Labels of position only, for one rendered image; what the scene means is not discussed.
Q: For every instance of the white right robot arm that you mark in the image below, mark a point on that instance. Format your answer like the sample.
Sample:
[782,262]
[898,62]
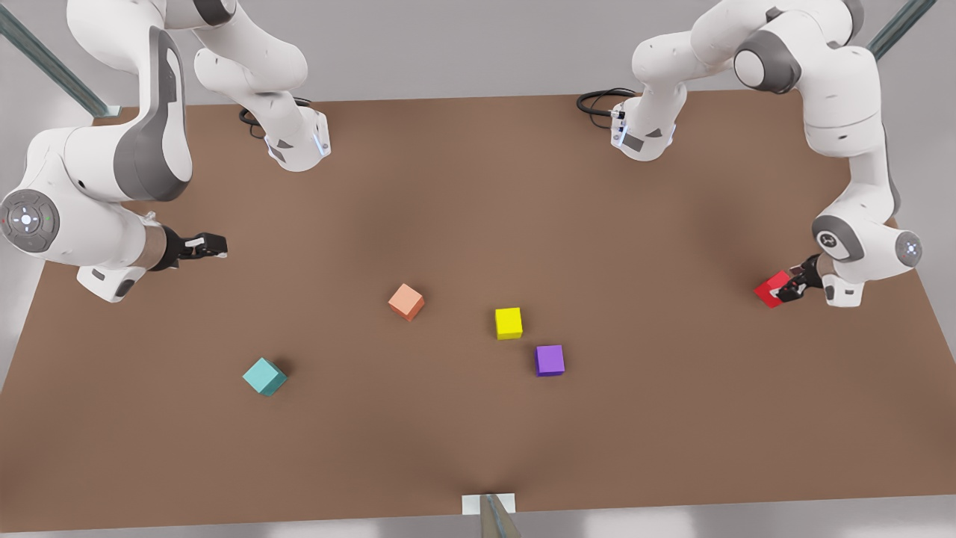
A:
[104,161]

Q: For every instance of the orange wooden cube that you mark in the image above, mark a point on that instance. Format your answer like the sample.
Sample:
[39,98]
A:
[406,302]

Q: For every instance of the silver frame post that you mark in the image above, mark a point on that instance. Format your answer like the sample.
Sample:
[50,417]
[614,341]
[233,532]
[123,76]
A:
[900,26]
[48,63]
[494,515]

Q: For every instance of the red wooden cube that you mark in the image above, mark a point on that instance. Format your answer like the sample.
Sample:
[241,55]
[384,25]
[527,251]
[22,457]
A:
[771,289]

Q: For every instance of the yellow wooden cube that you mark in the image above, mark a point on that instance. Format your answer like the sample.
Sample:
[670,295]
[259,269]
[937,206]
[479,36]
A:
[508,323]

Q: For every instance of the teal wooden cube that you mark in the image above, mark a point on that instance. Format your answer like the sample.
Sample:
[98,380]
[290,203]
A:
[264,376]

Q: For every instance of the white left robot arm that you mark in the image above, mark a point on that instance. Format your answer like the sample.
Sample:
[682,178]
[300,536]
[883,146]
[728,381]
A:
[836,90]

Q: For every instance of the purple wooden cube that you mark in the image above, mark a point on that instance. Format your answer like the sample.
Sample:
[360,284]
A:
[550,360]

